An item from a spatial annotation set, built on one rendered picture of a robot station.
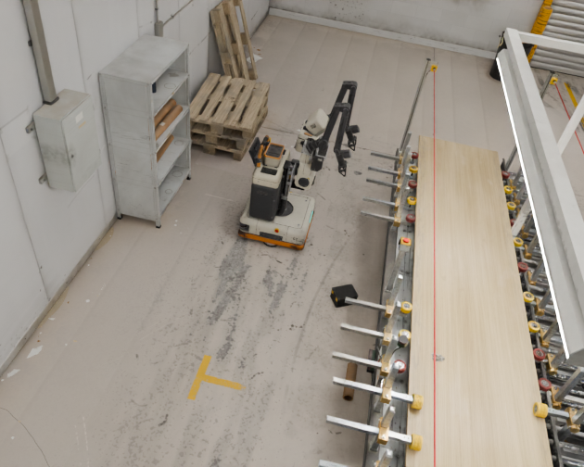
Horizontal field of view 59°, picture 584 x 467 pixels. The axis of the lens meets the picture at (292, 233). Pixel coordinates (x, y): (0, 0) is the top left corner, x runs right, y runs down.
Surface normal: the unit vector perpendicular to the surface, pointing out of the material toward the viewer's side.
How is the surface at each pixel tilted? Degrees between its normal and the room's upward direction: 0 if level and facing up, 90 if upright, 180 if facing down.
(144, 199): 90
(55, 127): 90
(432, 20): 90
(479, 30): 90
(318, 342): 0
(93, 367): 0
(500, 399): 0
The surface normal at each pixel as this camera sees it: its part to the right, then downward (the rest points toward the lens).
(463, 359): 0.12, -0.74
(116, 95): -0.20, 0.64
